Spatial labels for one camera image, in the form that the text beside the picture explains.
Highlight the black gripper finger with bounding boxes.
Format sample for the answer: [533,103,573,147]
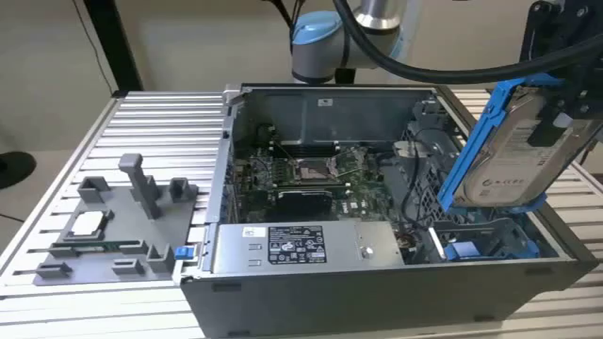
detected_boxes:
[525,112,574,148]

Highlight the grey metal disk cage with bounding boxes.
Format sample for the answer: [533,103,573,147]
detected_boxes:
[380,119,472,227]

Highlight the green motherboard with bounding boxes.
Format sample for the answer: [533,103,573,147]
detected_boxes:
[232,141,401,225]

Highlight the metal socket cover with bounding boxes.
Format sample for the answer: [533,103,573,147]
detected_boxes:
[330,147,369,178]

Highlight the CPU socket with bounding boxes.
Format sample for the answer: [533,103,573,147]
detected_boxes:
[292,158,341,182]

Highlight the black graphics card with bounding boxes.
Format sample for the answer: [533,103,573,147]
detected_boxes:
[274,189,333,216]

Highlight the socket locking lever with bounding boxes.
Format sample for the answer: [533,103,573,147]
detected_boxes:
[277,142,302,165]

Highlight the dark grey PC case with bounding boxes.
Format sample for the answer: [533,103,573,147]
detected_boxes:
[181,83,598,336]

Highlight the silver power supply unit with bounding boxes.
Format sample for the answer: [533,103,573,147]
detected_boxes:
[209,221,405,275]

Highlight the grey parts rack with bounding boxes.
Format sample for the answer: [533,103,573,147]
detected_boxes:
[31,153,198,287]

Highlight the green RAM stick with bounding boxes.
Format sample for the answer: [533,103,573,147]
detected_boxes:
[51,241,142,252]

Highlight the silver CPU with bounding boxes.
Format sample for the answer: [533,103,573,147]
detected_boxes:
[69,213,105,237]

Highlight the black round floor base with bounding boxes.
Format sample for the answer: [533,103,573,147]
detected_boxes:
[0,150,37,189]

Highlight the thin black case cable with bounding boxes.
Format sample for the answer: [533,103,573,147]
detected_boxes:
[402,129,465,227]

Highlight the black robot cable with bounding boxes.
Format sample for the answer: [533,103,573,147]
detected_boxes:
[332,0,603,85]

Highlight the coloured power supply wires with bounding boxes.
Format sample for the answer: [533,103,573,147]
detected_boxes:
[393,227,425,254]

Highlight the black wall cables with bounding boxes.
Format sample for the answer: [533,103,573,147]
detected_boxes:
[262,0,302,32]

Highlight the black upright post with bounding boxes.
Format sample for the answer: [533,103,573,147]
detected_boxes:
[83,0,145,92]

